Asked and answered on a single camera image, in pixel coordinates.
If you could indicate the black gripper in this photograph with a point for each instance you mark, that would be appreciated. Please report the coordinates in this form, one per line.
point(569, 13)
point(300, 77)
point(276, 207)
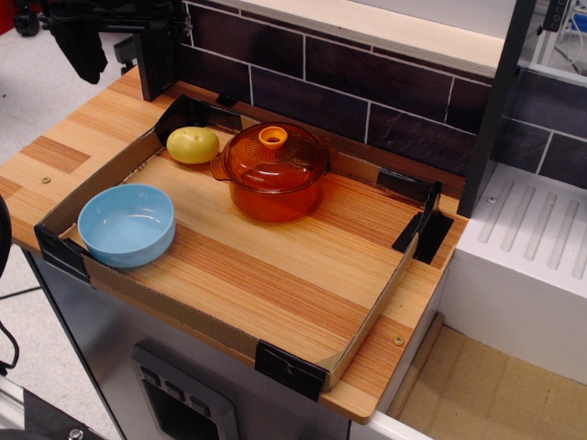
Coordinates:
point(75, 26)

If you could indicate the orange glass pot lid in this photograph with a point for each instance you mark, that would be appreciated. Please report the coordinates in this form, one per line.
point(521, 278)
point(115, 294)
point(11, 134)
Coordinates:
point(272, 145)

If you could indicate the orange glass pot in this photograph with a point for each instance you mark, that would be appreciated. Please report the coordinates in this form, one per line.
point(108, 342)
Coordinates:
point(273, 197)

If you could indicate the yellow plastic potato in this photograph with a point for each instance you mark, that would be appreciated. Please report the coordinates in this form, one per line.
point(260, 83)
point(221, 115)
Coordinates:
point(193, 145)

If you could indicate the light blue bowl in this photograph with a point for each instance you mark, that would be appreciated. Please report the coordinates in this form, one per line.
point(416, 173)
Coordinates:
point(128, 226)

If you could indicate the grey oven control panel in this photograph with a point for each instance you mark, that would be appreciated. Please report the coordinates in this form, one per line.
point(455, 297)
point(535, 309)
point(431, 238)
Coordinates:
point(182, 406)

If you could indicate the cardboard fence with black tape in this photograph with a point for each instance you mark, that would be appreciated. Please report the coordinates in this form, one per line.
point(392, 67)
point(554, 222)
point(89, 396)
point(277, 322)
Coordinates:
point(302, 302)

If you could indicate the black vertical post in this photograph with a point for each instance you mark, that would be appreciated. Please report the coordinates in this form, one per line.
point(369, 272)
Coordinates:
point(157, 43)

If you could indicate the dark grey cabinet post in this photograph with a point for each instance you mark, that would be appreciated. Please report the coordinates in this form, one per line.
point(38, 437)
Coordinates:
point(481, 165)

